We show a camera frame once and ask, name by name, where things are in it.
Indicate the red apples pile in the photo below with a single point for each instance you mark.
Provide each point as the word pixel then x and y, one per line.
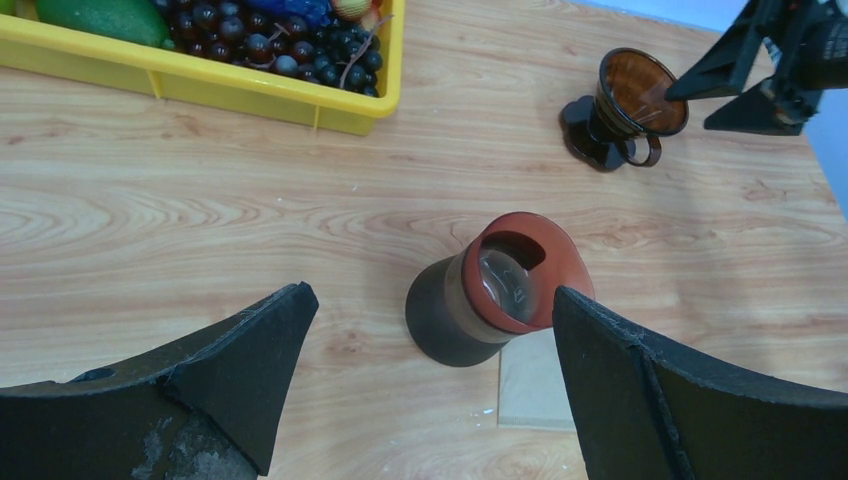
pixel 366 13

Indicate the yellow plastic bin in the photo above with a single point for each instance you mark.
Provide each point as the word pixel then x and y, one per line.
pixel 27 44

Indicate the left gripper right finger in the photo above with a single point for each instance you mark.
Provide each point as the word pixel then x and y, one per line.
pixel 648 407

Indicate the dark grape bunch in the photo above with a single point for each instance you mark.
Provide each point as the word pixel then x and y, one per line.
pixel 341 55

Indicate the blue chips bag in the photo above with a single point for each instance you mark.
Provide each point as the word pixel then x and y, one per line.
pixel 314 12

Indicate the red rimmed glass server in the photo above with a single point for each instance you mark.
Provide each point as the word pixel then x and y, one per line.
pixel 462 310

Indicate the brown amber dripper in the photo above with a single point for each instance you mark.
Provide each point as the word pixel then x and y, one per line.
pixel 627 116

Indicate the green avocado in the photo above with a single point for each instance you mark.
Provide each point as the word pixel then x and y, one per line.
pixel 138 22

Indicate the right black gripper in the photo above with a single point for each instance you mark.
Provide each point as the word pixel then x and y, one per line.
pixel 807 39

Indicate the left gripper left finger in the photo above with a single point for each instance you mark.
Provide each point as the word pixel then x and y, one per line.
pixel 204 406

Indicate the paper filter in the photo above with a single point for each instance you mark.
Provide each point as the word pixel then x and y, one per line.
pixel 532 393

